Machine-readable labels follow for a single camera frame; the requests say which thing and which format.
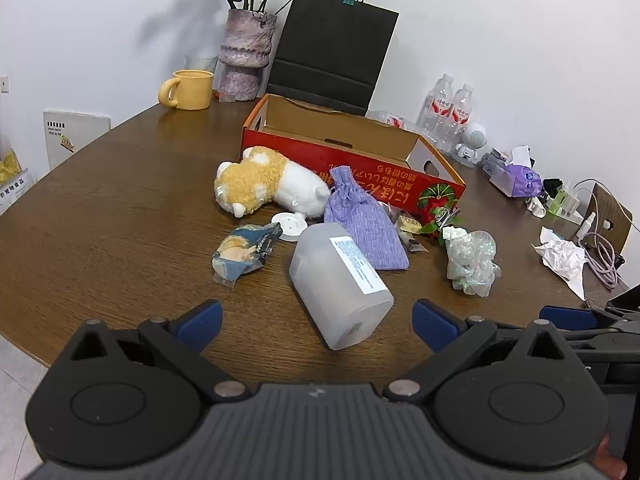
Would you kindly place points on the purple fabric pouch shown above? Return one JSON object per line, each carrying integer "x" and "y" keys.
{"x": 365, "y": 225}

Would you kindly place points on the white toy robot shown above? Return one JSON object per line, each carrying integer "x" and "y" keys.
{"x": 472, "y": 140}

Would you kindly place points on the yellow food packages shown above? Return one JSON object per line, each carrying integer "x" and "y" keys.
{"x": 10, "y": 170}

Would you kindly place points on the clear water bottle red label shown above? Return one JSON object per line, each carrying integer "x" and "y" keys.
{"x": 437, "y": 102}
{"x": 460, "y": 115}

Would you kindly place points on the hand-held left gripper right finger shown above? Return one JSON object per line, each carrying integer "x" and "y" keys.
{"x": 435, "y": 325}

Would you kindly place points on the small cream yellow packet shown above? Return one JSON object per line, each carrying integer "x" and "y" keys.
{"x": 409, "y": 224}

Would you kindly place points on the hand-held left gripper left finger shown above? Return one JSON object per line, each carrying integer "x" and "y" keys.
{"x": 202, "y": 322}

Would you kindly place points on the black paper bag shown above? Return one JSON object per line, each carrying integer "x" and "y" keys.
{"x": 330, "y": 45}

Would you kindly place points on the wooden phone stand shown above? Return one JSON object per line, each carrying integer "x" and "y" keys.
{"x": 607, "y": 212}

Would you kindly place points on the green white desk organiser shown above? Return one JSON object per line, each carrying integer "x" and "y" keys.
{"x": 565, "y": 204}

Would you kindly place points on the clear wrapper brown candy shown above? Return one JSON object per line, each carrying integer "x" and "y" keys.
{"x": 415, "y": 245}

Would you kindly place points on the crumpled white tissue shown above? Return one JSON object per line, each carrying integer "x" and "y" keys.
{"x": 562, "y": 257}

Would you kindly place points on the red cardboard box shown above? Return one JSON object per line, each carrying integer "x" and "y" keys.
{"x": 360, "y": 135}

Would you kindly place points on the white round lid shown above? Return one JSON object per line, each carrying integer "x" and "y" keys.
{"x": 290, "y": 227}

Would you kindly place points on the yellow mug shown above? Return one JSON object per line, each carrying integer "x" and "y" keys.
{"x": 192, "y": 91}

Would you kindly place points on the small grey box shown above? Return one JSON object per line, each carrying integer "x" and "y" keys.
{"x": 494, "y": 161}

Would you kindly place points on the small grey packet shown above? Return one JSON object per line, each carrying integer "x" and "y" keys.
{"x": 387, "y": 208}

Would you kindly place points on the clear plastic bag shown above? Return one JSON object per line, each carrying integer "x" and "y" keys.
{"x": 470, "y": 260}

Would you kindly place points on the blue snack packet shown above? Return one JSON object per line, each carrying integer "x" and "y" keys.
{"x": 240, "y": 255}

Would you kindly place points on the purple tissue pack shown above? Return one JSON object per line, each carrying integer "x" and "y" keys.
{"x": 520, "y": 179}

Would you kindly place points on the person's left hand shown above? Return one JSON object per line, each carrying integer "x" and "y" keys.
{"x": 607, "y": 460}

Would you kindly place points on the clear drinking glass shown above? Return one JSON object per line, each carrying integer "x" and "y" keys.
{"x": 200, "y": 62}

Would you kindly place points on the orange white plush dog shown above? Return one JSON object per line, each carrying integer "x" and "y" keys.
{"x": 260, "y": 180}

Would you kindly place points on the crushed clear water bottle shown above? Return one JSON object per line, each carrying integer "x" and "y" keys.
{"x": 395, "y": 121}

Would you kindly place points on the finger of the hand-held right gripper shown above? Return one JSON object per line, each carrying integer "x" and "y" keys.
{"x": 565, "y": 316}
{"x": 587, "y": 342}

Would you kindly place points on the small black item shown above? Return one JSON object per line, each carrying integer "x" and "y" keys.
{"x": 552, "y": 186}

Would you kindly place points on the translucent white plastic bottle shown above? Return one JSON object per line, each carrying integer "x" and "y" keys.
{"x": 330, "y": 290}

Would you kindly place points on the white wall socket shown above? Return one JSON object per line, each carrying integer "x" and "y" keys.
{"x": 4, "y": 83}

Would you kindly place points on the white booklet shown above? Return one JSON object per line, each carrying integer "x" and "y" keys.
{"x": 75, "y": 135}

